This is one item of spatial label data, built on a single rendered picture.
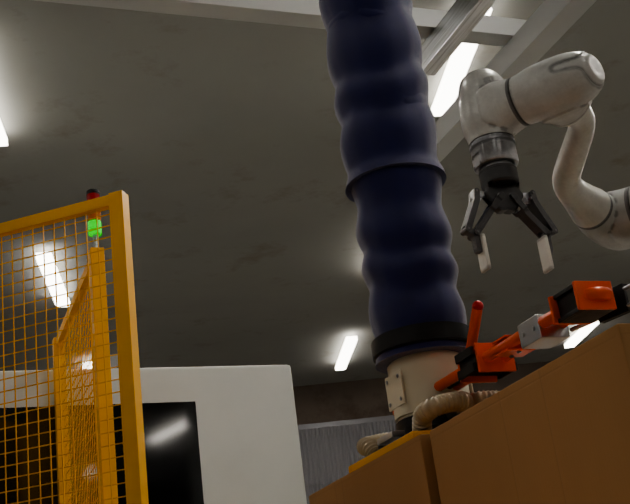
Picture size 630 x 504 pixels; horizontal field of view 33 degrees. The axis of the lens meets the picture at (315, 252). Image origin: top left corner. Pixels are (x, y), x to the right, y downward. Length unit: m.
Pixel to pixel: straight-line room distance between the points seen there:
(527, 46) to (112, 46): 2.41
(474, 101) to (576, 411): 0.80
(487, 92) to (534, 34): 2.93
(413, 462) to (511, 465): 0.33
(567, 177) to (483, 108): 0.32
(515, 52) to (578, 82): 3.12
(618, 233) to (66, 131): 5.03
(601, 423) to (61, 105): 5.60
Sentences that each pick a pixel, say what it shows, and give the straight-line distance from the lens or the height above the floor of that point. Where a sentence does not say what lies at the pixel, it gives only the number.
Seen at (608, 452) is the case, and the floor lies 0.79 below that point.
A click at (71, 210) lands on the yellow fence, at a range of 3.63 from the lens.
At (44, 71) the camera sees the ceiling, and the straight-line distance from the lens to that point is 6.47.
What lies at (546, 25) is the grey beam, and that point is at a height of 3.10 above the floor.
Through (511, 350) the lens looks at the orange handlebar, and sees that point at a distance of 2.03.
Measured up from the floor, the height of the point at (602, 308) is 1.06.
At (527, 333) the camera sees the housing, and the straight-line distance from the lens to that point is 1.96.
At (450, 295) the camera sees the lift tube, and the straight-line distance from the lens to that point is 2.35.
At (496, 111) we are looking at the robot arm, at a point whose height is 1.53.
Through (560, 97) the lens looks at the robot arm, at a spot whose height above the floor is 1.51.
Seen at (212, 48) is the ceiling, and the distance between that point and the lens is 6.32.
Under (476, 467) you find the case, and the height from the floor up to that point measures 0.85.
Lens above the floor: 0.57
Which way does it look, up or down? 21 degrees up
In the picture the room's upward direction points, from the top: 8 degrees counter-clockwise
